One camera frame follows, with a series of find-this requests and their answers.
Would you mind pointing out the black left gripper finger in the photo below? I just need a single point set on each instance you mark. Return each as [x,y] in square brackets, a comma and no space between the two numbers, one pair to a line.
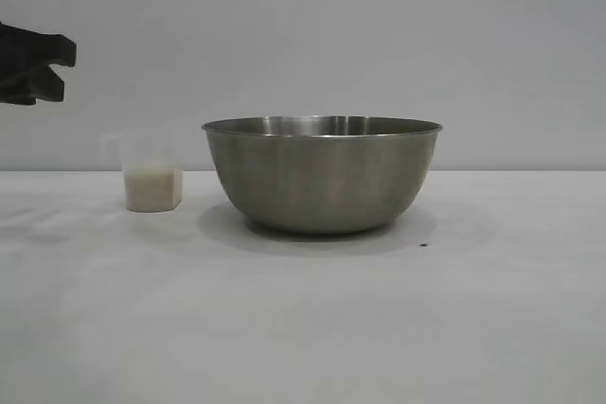
[47,51]
[33,89]

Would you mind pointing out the stainless steel mixing bowl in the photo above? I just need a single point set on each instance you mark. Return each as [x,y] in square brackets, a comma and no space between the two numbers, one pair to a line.
[322,177]

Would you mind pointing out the clear measuring cup with rice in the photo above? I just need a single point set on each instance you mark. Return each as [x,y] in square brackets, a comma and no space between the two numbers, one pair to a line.
[151,191]

